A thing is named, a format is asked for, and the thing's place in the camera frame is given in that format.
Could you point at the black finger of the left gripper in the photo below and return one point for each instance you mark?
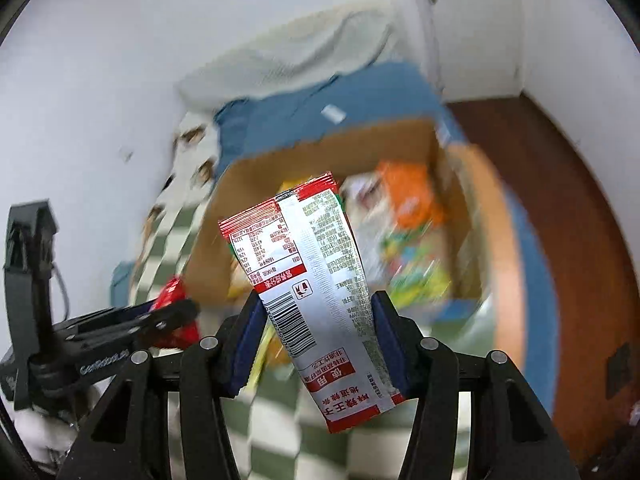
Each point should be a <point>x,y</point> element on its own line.
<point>132,328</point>

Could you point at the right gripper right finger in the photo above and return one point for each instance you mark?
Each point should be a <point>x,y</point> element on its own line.
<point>424,369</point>

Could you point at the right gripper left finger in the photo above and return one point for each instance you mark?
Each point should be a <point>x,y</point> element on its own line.
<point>217,367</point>

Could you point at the red triangular snack packet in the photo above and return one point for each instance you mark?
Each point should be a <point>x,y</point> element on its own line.
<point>182,332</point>

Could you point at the red white long snack packet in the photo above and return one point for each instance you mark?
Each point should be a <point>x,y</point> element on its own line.
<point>298,252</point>

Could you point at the green yellow candy bag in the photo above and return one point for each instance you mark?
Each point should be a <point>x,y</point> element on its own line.
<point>417,266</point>

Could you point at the green white checkered blanket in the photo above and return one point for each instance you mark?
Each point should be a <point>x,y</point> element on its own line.
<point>275,429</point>

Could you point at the brown cardboard box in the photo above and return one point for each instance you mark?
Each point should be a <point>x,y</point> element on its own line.
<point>249,181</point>

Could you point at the orange snack packet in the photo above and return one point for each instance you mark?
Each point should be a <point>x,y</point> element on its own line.
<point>411,192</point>

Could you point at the cream white blanket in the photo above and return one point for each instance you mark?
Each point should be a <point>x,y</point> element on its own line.
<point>298,54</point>

